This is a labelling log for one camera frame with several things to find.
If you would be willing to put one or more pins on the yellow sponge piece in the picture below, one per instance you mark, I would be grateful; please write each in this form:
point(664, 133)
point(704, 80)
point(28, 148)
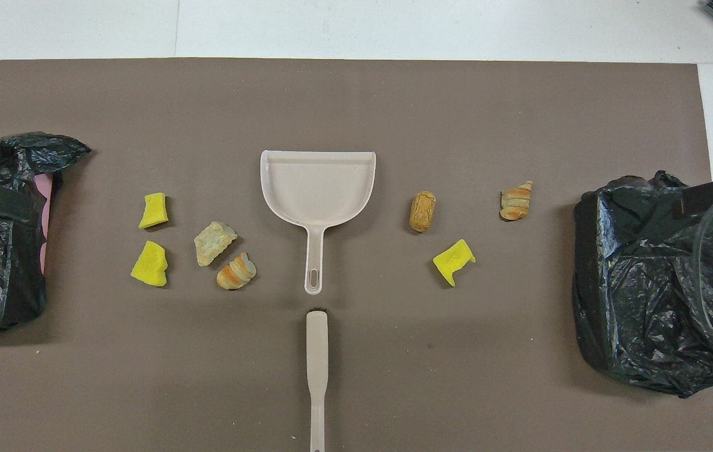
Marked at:
point(452, 260)
point(154, 212)
point(150, 265)

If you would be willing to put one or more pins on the orange striped croissant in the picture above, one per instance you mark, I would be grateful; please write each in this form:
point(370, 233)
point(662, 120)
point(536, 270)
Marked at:
point(235, 273)
point(515, 202)

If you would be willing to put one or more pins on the pale bread chunk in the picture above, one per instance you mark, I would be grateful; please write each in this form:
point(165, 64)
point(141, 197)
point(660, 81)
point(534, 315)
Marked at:
point(213, 243)

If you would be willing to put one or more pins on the brown bread roll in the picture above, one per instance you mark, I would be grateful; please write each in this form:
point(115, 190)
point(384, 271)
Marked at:
point(423, 211)

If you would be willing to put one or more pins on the beige plastic dustpan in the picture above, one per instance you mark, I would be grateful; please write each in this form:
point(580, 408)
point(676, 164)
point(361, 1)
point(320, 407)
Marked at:
point(318, 188)

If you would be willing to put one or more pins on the beige brush black bristles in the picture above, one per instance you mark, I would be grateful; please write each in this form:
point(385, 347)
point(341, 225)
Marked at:
point(316, 351)

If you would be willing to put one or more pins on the brown table mat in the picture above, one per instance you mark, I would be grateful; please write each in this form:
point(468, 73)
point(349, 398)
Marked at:
point(356, 113)

